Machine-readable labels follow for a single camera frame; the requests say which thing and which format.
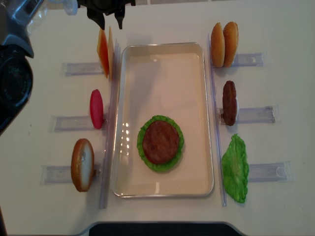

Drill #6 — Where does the brown meat patty on tray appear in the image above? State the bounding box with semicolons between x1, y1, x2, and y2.
142;120;180;164

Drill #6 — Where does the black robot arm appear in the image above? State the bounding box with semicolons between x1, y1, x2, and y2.
0;0;136;132

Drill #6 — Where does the silver metal tray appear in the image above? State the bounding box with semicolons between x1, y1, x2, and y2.
108;43;214;198

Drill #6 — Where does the bread slice with white face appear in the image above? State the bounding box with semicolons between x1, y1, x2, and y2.
71;138;95;192

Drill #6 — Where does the pale yellow cheese slice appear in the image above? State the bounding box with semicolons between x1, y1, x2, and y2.
108;27;114;80

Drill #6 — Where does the clear holder for bread slice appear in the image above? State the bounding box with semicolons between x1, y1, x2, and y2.
40;163;102;185

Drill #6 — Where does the clear holder for tomato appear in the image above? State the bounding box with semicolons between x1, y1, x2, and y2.
49;116;96;132

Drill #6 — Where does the red tomato slice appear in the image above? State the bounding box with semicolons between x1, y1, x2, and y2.
90;89;103;129

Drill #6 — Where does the black base at table edge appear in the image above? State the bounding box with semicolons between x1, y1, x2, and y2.
89;223;240;236

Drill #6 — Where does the orange cheese slice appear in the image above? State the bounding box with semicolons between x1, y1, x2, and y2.
96;28;109;78

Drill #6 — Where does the upright brown meat patty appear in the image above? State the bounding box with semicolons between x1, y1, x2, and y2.
222;81;238;126

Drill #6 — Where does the golden bun half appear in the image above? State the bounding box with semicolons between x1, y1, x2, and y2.
223;22;239;67
210;23;225;68

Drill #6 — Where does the clear holder for buns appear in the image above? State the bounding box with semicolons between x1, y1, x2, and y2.
232;52;267;67

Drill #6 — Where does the long clear plastic rail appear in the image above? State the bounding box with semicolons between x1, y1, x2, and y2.
207;34;226;207
99;41;121;209

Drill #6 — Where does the left golden bun half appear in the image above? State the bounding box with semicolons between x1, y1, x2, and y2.
210;23;225;68

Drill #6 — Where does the right long clear plastic rail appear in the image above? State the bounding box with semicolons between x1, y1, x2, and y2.
207;34;226;207

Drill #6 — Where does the right golden bun half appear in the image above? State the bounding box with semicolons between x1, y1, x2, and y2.
223;22;239;67

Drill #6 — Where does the clear holder for patty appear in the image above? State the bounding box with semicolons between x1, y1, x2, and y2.
216;105;281;125

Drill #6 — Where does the clear holder for lettuce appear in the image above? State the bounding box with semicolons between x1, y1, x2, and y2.
249;161;293;182

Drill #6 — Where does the green lettuce leaf on tray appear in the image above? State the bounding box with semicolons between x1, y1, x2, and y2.
137;115;184;172

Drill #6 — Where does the left long clear plastic rail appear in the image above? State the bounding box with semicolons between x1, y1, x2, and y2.
99;41;121;209

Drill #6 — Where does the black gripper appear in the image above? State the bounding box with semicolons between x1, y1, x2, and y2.
77;0;135;30

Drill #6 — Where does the upright green lettuce leaf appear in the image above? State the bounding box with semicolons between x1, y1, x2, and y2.
221;134;249;204

